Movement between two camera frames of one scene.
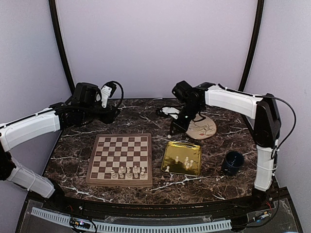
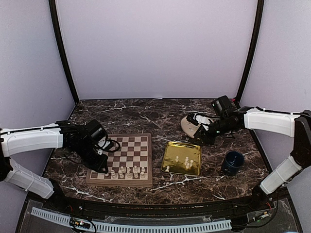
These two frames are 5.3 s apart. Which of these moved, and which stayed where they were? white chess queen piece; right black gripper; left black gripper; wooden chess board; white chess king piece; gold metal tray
Moved: right black gripper; left black gripper
Stayed: white chess king piece; wooden chess board; gold metal tray; white chess queen piece
